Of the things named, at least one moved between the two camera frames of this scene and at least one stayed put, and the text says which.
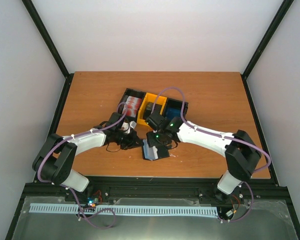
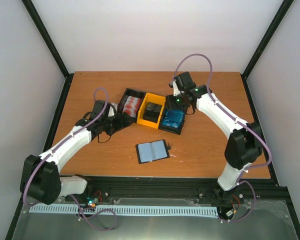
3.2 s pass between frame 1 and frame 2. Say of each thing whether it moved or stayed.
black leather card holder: moved
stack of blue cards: stayed
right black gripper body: moved
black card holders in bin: stayed
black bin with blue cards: stayed
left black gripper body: moved
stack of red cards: stayed
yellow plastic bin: stayed
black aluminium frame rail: stayed
